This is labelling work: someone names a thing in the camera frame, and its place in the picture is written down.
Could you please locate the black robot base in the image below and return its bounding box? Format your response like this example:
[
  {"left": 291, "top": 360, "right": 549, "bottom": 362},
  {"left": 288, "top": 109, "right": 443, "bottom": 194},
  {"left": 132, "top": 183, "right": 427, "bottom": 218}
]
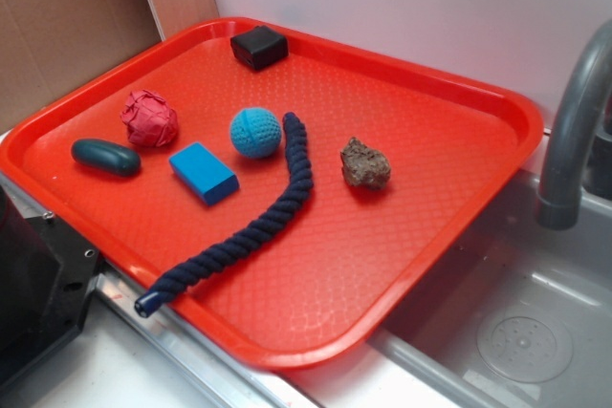
[{"left": 1, "top": 191, "right": 100, "bottom": 392}]

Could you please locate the blue dimpled ball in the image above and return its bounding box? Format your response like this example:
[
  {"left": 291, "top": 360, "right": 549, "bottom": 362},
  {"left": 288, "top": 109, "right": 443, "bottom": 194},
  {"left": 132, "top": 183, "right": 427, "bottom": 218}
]
[{"left": 229, "top": 107, "right": 282, "bottom": 160}]

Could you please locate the crumpled red paper ball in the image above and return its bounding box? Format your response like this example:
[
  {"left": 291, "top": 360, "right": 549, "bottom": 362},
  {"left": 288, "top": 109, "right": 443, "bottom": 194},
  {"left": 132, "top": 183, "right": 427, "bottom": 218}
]
[{"left": 120, "top": 90, "right": 179, "bottom": 147}]

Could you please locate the red plastic tray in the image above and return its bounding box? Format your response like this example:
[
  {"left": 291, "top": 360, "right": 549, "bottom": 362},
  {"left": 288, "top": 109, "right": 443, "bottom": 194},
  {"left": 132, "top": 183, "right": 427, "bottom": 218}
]
[{"left": 1, "top": 18, "right": 543, "bottom": 370}]

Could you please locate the brown rough rock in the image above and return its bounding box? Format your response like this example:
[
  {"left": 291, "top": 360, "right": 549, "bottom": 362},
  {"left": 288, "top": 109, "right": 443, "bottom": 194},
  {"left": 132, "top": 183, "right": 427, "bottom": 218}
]
[{"left": 340, "top": 137, "right": 391, "bottom": 190}]

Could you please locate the blue rectangular block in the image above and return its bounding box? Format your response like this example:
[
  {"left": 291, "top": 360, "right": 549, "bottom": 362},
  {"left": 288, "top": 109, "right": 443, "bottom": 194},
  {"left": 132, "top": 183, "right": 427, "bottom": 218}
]
[{"left": 169, "top": 142, "right": 240, "bottom": 206}]

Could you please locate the black square block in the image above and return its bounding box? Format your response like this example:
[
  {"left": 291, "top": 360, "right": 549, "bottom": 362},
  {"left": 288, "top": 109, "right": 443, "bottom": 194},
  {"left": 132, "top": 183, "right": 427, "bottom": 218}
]
[{"left": 230, "top": 26, "right": 289, "bottom": 71}]

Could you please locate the dark teal oval capsule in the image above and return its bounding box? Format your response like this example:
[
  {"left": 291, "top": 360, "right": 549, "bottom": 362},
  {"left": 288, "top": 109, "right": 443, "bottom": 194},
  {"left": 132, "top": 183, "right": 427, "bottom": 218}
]
[{"left": 71, "top": 139, "right": 142, "bottom": 177}]

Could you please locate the grey curved faucet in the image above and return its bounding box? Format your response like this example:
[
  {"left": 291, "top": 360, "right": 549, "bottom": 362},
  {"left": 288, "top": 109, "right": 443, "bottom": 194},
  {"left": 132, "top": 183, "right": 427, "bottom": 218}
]
[{"left": 535, "top": 21, "right": 611, "bottom": 230}]

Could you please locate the grey plastic sink basin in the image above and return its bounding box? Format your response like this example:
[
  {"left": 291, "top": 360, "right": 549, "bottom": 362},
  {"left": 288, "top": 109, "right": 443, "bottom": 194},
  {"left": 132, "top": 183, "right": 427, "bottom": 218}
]
[{"left": 305, "top": 166, "right": 612, "bottom": 408}]

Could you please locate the brown cardboard panel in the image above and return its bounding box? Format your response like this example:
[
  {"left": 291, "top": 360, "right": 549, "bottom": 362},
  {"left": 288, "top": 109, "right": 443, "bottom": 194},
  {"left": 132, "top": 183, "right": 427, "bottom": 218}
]
[{"left": 1, "top": 0, "right": 218, "bottom": 131}]

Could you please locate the navy twisted rope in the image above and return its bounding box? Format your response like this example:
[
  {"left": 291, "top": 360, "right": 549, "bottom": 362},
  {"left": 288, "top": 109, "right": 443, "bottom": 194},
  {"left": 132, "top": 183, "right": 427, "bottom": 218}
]
[{"left": 134, "top": 111, "right": 315, "bottom": 320}]

